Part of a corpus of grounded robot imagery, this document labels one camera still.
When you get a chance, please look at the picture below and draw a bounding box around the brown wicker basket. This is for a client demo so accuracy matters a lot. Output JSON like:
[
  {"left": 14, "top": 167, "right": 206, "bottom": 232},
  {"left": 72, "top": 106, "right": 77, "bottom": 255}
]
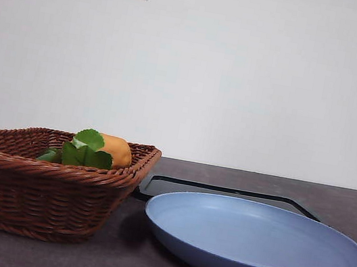
[{"left": 0, "top": 120, "right": 164, "bottom": 258}]

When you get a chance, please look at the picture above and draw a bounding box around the green cucumber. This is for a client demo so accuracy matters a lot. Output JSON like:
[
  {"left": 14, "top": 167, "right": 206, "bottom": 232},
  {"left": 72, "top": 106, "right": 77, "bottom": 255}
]
[{"left": 35, "top": 145, "right": 64, "bottom": 165}]

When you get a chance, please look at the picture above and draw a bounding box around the blue round plate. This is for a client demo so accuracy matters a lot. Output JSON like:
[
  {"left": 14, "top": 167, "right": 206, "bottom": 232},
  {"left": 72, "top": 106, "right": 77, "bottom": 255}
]
[{"left": 135, "top": 184, "right": 357, "bottom": 267}]

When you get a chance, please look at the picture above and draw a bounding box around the black flat tray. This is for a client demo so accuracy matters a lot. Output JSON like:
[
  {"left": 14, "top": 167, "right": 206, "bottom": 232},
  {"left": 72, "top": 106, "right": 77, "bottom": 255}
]
[{"left": 129, "top": 171, "right": 327, "bottom": 231}]

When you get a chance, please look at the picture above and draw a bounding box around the yellow-brown potato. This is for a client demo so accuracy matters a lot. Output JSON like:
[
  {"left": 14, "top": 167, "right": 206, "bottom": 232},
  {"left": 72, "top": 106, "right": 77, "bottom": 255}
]
[{"left": 94, "top": 132, "right": 137, "bottom": 171}]

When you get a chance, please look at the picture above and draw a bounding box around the red carrot with green leaves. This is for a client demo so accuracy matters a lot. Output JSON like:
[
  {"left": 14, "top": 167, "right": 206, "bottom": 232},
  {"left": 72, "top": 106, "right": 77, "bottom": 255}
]
[{"left": 59, "top": 124, "right": 119, "bottom": 174}]

